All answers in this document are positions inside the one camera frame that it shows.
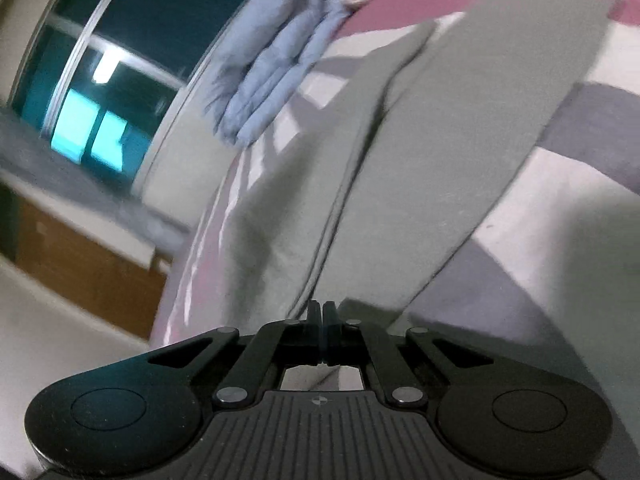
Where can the brown wooden door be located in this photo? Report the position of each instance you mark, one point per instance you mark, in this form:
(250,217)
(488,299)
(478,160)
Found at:
(88,274)

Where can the grey pants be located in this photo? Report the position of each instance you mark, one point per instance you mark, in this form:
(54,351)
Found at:
(366,207)

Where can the grey curtain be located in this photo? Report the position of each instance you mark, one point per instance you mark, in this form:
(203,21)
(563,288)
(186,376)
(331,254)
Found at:
(27,157)

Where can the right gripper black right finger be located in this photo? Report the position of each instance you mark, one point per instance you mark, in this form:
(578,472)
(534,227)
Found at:
(412,369)

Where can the pink striped bed sheet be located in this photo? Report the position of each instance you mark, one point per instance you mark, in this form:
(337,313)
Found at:
(550,276)

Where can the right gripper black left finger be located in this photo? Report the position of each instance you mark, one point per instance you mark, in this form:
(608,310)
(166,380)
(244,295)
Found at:
(235,369)

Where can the folded light blue quilt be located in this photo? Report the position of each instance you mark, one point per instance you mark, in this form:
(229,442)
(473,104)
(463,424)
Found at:
(266,51)

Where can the dark glass window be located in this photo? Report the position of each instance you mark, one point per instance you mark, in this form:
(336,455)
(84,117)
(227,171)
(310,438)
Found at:
(103,74)

